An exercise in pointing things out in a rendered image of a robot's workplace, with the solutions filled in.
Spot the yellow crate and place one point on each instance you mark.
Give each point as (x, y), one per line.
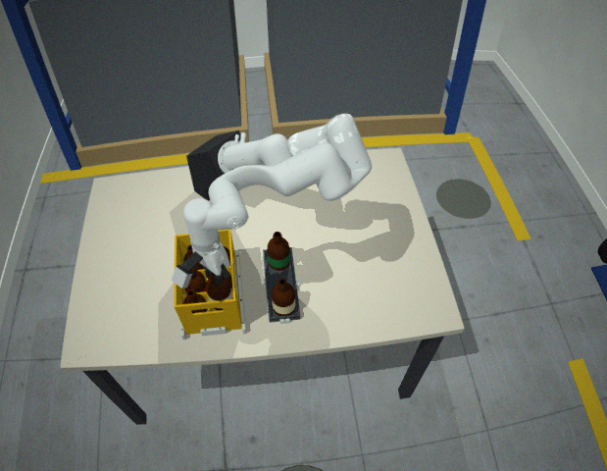
(192, 323)

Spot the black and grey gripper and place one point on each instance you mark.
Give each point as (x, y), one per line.
(213, 262)

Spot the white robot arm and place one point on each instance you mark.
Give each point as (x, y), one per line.
(326, 163)

